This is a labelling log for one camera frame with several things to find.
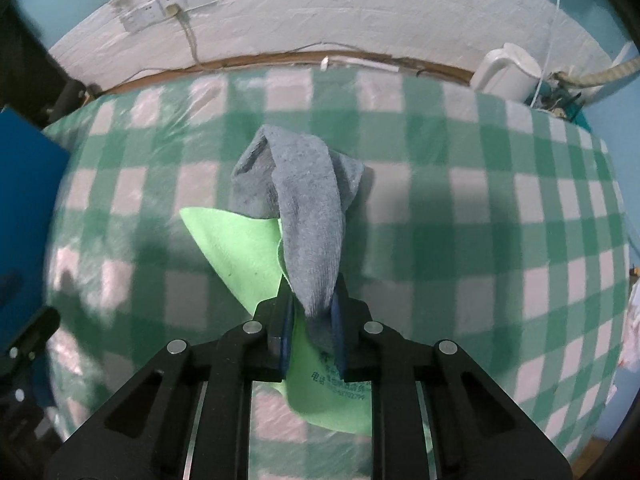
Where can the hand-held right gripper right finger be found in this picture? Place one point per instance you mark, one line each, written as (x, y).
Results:
(340, 340)

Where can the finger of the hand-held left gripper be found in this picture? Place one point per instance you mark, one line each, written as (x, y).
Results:
(30, 340)

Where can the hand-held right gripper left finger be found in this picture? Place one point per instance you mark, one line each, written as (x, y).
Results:
(286, 340)

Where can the light green cloth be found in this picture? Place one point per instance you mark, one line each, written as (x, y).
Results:
(235, 245)

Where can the blue cardboard box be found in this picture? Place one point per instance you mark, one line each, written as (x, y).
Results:
(25, 210)

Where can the grey sock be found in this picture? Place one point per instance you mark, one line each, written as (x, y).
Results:
(310, 210)

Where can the green checked tablecloth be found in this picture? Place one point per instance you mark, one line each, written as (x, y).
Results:
(450, 210)

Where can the dark cabinet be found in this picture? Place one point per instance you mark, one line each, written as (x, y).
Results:
(25, 60)

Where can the red white printed cloth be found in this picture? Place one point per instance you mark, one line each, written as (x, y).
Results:
(631, 330)

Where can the white electric kettle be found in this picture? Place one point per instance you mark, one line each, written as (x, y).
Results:
(505, 72)

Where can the black clamp mount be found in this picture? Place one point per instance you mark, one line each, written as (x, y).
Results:
(70, 97)

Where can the white wall socket row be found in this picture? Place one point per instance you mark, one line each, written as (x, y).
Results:
(150, 10)

